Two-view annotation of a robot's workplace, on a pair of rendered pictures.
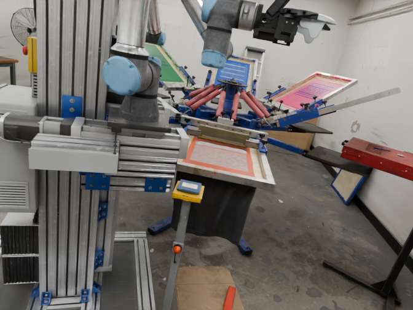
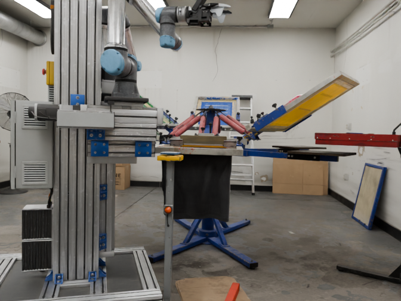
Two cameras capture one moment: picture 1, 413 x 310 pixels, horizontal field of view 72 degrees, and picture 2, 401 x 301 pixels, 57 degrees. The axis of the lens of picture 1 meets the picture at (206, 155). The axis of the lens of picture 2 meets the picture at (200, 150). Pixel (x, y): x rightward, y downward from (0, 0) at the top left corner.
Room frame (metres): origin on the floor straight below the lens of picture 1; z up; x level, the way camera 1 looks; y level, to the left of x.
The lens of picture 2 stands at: (-0.92, -0.27, 1.09)
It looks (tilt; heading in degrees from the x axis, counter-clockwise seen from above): 3 degrees down; 4
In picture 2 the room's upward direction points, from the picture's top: 2 degrees clockwise
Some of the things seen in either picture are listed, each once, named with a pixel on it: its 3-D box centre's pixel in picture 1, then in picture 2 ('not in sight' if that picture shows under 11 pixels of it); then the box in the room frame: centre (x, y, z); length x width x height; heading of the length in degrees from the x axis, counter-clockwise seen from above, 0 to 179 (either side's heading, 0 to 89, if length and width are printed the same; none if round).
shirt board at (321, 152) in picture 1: (287, 145); (272, 153); (2.43, -0.68, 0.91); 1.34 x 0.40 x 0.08; 59
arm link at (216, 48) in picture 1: (216, 48); (168, 36); (0.93, 0.03, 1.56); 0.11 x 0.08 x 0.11; 174
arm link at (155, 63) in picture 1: (143, 72); (125, 67); (1.07, 0.29, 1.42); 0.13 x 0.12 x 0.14; 174
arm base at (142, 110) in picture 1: (140, 104); (125, 89); (1.07, 0.28, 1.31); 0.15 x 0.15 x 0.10
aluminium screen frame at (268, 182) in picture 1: (220, 151); (200, 148); (1.72, -0.08, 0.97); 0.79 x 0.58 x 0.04; 179
